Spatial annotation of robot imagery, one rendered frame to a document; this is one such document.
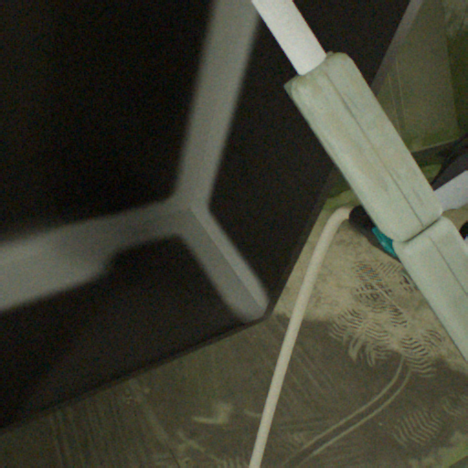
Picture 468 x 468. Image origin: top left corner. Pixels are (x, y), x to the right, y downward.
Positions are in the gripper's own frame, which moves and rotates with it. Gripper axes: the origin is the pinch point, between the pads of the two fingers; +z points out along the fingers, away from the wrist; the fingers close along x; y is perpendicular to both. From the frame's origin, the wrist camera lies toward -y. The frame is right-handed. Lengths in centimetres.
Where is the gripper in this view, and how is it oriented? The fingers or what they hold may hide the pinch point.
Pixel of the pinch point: (410, 254)
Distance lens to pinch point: 55.5
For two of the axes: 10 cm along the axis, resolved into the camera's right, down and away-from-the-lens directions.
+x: -5.9, -7.7, -2.6
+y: -1.1, -2.4, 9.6
